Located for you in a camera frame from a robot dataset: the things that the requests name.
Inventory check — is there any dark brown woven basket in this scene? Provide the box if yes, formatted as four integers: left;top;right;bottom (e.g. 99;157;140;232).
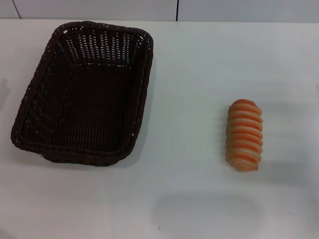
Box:
10;21;155;167

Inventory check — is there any orange striped bread roll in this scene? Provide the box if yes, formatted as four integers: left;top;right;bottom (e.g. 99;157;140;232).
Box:
225;99;264;172

